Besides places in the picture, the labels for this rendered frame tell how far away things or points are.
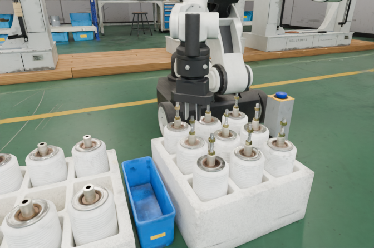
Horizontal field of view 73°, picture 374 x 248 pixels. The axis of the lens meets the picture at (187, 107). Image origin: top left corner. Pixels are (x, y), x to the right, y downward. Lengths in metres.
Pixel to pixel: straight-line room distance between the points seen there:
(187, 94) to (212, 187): 0.25
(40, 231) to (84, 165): 0.24
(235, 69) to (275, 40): 2.34
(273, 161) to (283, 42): 2.83
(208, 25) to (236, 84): 0.53
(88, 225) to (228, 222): 0.35
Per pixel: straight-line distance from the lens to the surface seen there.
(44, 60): 2.64
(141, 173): 0.99
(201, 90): 0.67
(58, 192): 0.82
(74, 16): 5.71
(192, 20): 0.60
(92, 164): 0.79
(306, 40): 3.81
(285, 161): 0.79
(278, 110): 0.99
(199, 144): 0.76
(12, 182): 0.85
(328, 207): 1.04
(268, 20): 3.40
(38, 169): 0.80
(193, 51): 0.61
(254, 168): 0.72
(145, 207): 0.93
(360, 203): 1.11
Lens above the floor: 0.64
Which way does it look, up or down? 23 degrees down
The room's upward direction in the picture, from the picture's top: straight up
